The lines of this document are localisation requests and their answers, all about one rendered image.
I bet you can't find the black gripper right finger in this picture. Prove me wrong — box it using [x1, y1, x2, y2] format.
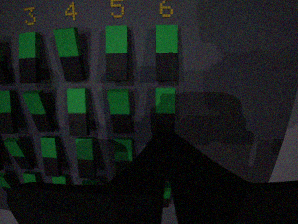
[166, 131, 298, 224]

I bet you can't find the dark grey switch panel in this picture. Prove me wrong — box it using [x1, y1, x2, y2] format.
[0, 0, 298, 210]

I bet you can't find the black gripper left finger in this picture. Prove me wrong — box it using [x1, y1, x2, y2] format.
[7, 131, 168, 224]

